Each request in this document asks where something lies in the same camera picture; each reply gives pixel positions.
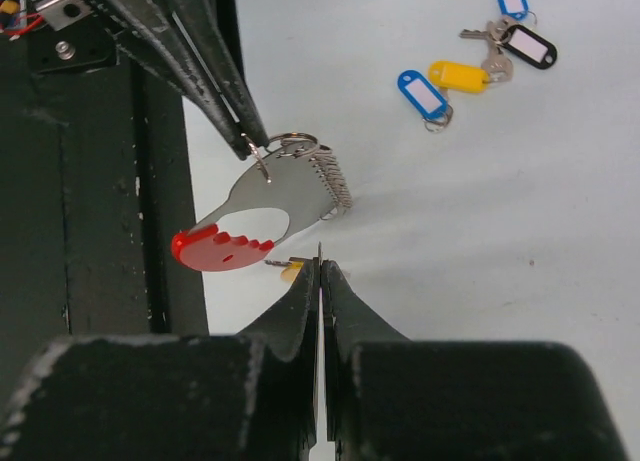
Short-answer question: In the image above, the yellow tag key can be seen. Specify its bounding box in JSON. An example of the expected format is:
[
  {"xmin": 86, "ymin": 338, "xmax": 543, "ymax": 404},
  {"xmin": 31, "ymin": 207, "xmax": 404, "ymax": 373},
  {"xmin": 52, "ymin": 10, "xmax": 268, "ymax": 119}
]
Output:
[
  {"xmin": 262, "ymin": 241, "xmax": 323, "ymax": 285},
  {"xmin": 427, "ymin": 21, "xmax": 514, "ymax": 94}
]

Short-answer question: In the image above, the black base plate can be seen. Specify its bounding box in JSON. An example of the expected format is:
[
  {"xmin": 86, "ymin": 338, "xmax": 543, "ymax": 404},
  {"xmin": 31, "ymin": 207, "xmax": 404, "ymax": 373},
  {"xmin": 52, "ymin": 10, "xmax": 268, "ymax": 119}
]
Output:
[{"xmin": 1, "ymin": 0, "xmax": 208, "ymax": 397}]

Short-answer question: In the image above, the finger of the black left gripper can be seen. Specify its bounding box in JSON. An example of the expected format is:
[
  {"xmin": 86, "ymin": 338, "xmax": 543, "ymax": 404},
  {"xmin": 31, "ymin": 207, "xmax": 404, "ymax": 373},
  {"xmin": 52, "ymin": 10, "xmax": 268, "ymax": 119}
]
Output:
[
  {"xmin": 152, "ymin": 0, "xmax": 269, "ymax": 146},
  {"xmin": 87, "ymin": 0, "xmax": 252, "ymax": 160}
]

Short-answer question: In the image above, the blue tag key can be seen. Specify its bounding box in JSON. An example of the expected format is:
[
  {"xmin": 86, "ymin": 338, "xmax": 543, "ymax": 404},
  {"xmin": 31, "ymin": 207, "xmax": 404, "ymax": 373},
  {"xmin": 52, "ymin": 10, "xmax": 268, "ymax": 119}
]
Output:
[{"xmin": 397, "ymin": 70, "xmax": 454, "ymax": 133}]

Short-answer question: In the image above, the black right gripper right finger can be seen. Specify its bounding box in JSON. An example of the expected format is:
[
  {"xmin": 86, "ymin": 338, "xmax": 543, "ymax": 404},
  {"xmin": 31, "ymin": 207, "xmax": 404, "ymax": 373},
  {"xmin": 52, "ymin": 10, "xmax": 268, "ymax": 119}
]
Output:
[{"xmin": 321, "ymin": 261, "xmax": 627, "ymax": 460}]

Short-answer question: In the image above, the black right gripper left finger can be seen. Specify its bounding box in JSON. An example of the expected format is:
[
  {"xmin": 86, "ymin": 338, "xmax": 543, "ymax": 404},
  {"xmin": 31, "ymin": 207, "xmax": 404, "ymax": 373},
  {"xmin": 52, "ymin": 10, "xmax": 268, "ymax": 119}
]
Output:
[{"xmin": 1, "ymin": 260, "xmax": 320, "ymax": 460}]

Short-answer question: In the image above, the black key tag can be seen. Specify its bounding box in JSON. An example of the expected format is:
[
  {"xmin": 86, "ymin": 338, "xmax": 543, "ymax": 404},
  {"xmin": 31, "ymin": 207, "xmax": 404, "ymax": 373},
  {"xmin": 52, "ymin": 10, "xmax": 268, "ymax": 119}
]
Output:
[{"xmin": 501, "ymin": 24, "xmax": 558, "ymax": 70}]

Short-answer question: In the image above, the red-handled metal key organizer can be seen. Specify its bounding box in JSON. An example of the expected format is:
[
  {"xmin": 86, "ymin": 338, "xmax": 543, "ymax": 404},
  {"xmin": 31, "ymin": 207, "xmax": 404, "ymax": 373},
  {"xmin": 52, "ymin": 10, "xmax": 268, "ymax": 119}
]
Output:
[{"xmin": 171, "ymin": 132, "xmax": 353, "ymax": 272}]

